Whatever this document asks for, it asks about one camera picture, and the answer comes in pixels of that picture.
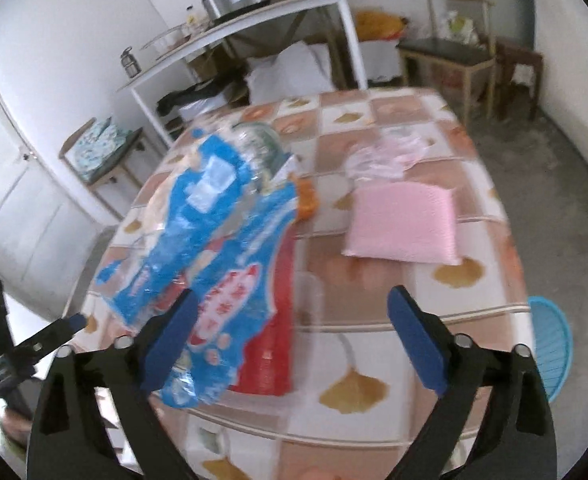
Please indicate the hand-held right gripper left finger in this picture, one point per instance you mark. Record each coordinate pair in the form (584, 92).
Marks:
(166, 350)

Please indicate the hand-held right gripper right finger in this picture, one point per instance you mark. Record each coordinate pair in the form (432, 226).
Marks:
(419, 345)

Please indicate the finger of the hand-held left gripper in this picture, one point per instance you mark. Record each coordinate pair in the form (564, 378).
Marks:
(48, 334)

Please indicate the blue plastic basket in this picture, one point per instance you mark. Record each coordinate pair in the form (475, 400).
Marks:
(554, 345)

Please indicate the blue plastic packaging bag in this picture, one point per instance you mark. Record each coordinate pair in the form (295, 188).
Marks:
(213, 220)

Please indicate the large orange peel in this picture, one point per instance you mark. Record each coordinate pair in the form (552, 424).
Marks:
(308, 200)

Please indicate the person's left hand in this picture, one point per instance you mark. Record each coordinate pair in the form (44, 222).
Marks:
(16, 422)

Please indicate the ginkgo print tablecloth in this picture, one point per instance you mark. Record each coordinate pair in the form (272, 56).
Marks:
(374, 310)

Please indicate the red package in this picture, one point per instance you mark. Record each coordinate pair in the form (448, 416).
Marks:
(269, 360)

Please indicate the pink cloth pad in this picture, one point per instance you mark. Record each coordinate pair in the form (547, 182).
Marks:
(404, 225)

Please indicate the white door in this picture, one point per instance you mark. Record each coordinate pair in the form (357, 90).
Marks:
(13, 200)

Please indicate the light wooden chair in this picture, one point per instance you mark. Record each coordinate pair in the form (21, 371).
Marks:
(123, 160)

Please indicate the pinkish clear plastic bag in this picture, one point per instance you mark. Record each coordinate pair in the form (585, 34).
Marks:
(389, 157)

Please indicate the floral cushion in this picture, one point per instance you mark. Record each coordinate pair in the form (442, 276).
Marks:
(98, 150)

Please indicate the black bag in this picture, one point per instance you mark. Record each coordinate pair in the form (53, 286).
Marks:
(188, 97)

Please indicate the wooden chair with dark seat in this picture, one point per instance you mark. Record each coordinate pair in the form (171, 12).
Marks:
(444, 50)

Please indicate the white sack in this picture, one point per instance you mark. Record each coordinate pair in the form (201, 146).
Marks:
(289, 70)

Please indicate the brown wooden stool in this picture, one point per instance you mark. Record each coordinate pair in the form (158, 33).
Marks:
(521, 52)

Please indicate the clear plastic tray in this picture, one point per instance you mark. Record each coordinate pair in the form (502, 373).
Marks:
(166, 40)

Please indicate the white printed bag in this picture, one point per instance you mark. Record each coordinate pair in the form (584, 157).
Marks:
(459, 27)

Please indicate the yellow bag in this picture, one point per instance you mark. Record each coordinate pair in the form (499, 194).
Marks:
(379, 25)

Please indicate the small bottle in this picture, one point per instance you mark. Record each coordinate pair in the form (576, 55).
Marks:
(191, 17)

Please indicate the white side table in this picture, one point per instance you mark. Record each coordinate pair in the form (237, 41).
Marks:
(284, 7)

